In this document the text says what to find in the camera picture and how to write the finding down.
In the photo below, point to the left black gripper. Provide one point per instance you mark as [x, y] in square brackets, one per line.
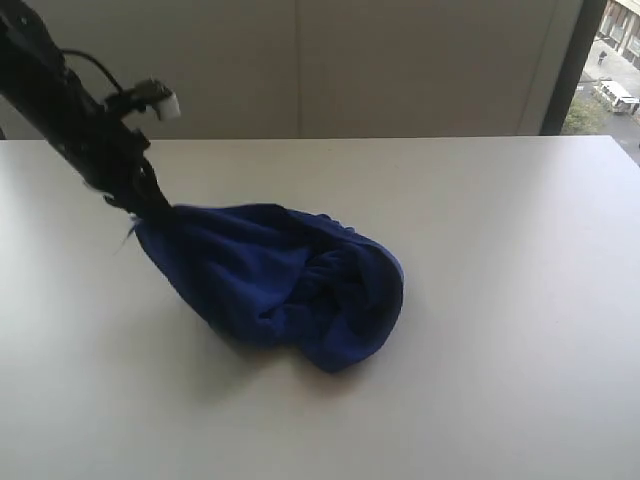
[108, 155]

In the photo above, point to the blue towel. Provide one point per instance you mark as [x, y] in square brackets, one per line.
[269, 277]

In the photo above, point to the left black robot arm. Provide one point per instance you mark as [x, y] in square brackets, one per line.
[34, 73]

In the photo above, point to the white vehicle outside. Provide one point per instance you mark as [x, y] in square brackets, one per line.
[616, 98]

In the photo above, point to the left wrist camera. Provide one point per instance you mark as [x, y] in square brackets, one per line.
[150, 93]

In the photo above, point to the black window frame post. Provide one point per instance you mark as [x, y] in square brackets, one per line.
[582, 37]

